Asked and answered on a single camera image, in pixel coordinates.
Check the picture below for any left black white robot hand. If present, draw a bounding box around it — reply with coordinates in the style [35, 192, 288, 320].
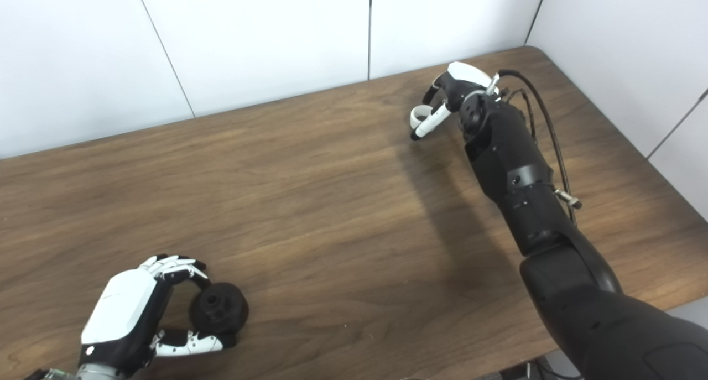
[77, 254, 238, 378]

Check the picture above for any round black plastic part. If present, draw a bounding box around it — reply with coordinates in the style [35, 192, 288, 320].
[189, 282, 249, 336]

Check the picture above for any white toothed ring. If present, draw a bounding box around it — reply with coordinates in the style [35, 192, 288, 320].
[410, 106, 438, 131]

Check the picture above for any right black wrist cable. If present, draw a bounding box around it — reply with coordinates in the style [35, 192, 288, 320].
[487, 69, 582, 227]

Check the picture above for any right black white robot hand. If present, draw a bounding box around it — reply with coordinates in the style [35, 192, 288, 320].
[410, 61, 498, 142]

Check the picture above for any thin black right arm wire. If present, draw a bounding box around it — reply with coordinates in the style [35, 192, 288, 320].
[504, 87, 538, 144]

